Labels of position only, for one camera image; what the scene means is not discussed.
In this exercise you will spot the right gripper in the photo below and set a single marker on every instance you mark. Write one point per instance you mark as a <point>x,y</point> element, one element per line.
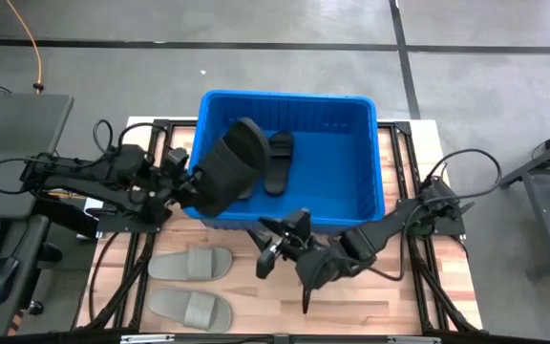
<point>296,246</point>

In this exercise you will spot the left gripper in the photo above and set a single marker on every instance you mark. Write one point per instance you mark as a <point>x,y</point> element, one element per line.
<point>170,186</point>

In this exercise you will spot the grey slide sandal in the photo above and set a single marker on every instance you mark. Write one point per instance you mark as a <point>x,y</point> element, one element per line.
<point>170,306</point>
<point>175,265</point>

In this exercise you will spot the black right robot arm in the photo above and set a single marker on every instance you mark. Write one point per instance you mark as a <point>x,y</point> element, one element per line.
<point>375,239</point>

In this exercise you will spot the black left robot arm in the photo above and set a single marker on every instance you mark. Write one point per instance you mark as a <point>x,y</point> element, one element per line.
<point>89,184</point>

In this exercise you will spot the blue plastic bin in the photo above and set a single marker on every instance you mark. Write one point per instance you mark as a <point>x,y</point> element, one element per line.
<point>332,181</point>

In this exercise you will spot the white paper sheet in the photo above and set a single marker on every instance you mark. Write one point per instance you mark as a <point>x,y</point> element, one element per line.
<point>92,204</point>

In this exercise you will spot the green circuit board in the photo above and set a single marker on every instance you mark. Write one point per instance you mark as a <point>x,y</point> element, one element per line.
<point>418,230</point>

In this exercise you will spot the grey keyboard tray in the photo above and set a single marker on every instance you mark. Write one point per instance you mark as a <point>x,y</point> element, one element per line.
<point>29,239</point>

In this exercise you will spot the grey desk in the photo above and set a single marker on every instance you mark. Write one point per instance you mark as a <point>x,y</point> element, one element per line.
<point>17,124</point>

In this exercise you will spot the black caster wheel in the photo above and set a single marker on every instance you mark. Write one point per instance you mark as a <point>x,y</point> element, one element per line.
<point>35,307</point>

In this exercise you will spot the black computer mouse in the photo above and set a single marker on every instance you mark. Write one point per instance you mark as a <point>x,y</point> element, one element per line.
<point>0,282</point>

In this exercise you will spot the dark grey side table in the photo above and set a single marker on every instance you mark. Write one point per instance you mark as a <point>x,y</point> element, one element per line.
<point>549,224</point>

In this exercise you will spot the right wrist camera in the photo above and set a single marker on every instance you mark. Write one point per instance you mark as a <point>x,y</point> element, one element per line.
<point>299,222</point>

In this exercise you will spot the silver metal bracket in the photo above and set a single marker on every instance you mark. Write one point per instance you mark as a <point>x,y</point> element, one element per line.
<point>146,338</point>
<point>413,339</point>

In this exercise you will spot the black aluminium table frame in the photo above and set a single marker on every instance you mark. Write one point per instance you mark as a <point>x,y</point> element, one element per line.
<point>401,128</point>

